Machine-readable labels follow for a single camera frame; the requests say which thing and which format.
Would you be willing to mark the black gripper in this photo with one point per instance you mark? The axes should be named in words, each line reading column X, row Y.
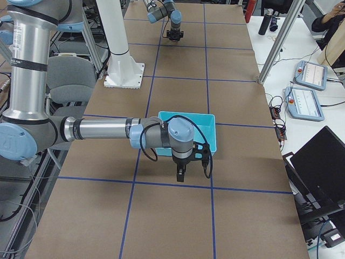
column 180, row 162
column 174, row 30

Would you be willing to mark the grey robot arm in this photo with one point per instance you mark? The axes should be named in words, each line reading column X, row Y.
column 169, row 10
column 28, row 127

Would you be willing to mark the light blue plastic bin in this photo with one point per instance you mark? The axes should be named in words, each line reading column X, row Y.
column 205, row 122

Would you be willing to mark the red cylinder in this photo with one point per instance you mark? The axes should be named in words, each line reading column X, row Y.
column 249, row 10

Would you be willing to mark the black water bottle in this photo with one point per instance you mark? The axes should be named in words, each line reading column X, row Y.
column 265, row 22

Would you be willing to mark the grey office chair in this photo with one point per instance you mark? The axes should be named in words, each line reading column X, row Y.
column 70, row 83

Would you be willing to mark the black laptop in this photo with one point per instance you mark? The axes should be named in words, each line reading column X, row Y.
column 318, row 169

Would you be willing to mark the near teach pendant tablet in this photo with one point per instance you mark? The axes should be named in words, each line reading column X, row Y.
column 302, row 103

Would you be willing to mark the teach pendant tablet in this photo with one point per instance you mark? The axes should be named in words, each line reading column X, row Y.
column 311, row 75
column 302, row 103

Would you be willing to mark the far teach pendant tablet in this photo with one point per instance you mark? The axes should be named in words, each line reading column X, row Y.
column 311, row 75

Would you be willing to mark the person in black top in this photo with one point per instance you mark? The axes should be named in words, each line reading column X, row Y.
column 329, row 23

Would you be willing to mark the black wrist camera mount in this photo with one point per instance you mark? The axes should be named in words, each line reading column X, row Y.
column 201, row 152

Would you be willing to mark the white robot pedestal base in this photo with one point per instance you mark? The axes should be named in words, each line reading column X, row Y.
column 123, row 71

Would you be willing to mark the aluminium frame post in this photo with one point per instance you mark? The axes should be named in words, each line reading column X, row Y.
column 280, row 39

